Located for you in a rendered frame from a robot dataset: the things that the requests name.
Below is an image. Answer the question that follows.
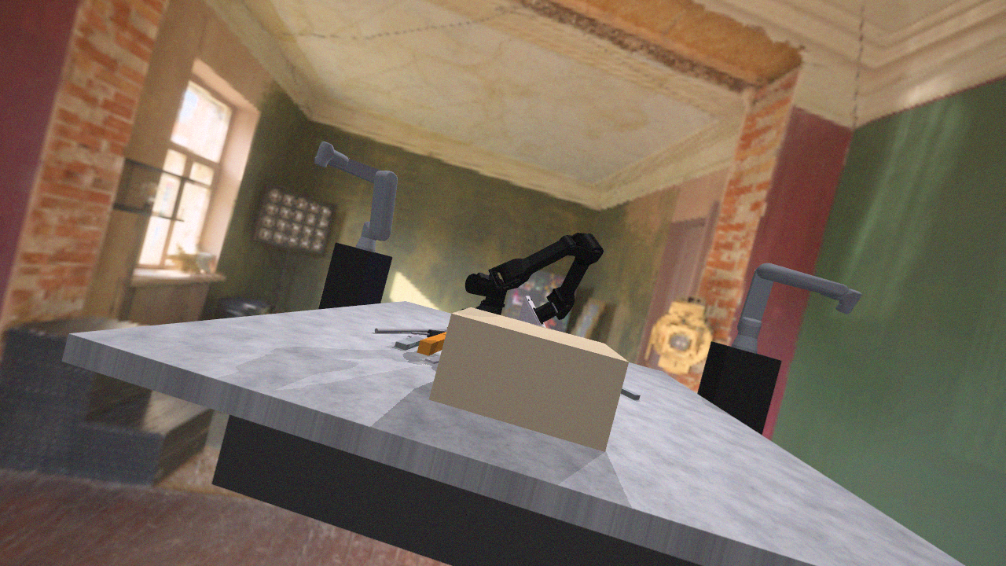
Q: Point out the orange rectangular bar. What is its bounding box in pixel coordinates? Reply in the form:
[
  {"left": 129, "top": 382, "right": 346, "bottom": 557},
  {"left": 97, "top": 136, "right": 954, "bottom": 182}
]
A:
[{"left": 417, "top": 332, "right": 446, "bottom": 356}]

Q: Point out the tan rectangular box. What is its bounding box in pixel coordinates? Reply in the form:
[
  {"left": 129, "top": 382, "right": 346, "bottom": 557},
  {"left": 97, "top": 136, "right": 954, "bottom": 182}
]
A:
[{"left": 429, "top": 307, "right": 629, "bottom": 452}]

